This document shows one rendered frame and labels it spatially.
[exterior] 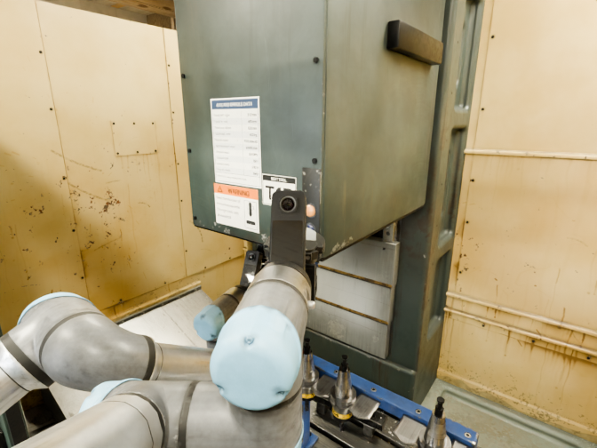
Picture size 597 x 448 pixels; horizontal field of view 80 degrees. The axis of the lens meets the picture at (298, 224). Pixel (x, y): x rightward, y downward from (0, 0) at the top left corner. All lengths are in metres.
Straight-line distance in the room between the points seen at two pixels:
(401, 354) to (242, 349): 1.35
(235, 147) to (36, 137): 1.08
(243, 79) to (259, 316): 0.62
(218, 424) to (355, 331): 1.29
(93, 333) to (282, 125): 0.51
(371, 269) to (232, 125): 0.85
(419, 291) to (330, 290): 0.39
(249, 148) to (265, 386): 0.61
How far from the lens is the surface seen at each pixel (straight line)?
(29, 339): 0.75
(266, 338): 0.30
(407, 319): 1.54
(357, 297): 1.55
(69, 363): 0.67
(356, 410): 0.94
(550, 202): 1.65
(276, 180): 0.79
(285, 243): 0.46
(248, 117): 0.84
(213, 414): 0.40
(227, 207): 0.92
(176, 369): 0.73
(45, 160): 1.81
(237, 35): 0.87
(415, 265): 1.43
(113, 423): 0.34
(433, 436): 0.88
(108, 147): 1.90
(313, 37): 0.74
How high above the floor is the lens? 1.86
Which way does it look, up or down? 16 degrees down
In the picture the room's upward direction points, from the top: straight up
